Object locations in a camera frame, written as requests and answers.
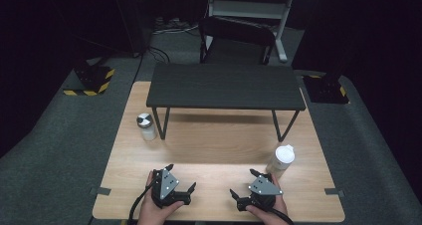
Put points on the person's right hand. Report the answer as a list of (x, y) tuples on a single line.
[(270, 218)]

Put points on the black low shelf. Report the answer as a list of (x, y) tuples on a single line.
[(225, 85)]

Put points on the person's left hand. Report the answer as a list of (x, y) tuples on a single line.
[(152, 215)]

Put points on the black chair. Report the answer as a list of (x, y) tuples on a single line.
[(237, 32)]

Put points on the grey tape strip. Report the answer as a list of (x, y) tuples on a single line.
[(101, 191), (335, 192)]

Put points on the clear bottle with white lid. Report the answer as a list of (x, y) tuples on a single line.
[(282, 158)]

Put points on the grey metal stand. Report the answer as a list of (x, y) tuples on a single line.
[(249, 9)]

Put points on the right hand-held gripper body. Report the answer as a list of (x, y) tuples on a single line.
[(263, 186)]

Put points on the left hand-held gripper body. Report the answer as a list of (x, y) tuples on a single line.
[(164, 185)]

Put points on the yellow-black striped stand base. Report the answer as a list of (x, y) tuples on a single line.
[(325, 89), (94, 79)]

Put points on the glass jar with metal lid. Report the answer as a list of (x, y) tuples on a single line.
[(147, 127)]

